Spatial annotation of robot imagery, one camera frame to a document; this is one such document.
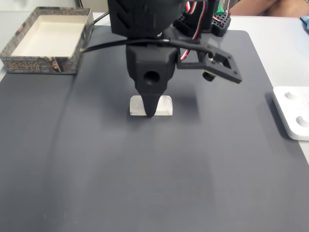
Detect dark grey table mat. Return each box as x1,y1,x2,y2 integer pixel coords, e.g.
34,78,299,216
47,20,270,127
0,24,309,232

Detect white plastic base with dimples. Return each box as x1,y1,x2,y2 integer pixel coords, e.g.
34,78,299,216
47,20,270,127
272,86,309,141

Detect black camera cable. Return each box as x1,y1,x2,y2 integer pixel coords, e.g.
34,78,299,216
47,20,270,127
80,12,215,58

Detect patterned open cardboard box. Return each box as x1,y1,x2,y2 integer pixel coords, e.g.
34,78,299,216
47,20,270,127
0,6,95,75

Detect blue object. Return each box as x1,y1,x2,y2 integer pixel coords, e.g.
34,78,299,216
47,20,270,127
300,15,309,32

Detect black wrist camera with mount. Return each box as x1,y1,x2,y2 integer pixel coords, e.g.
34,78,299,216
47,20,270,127
176,40,243,85

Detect red white servo wires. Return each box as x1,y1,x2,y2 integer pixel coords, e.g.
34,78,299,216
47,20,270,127
180,0,232,61

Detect white block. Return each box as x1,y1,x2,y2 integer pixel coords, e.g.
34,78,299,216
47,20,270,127
129,95,174,116

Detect green plastic piece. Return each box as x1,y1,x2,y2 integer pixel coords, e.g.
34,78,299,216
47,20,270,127
212,1,230,15

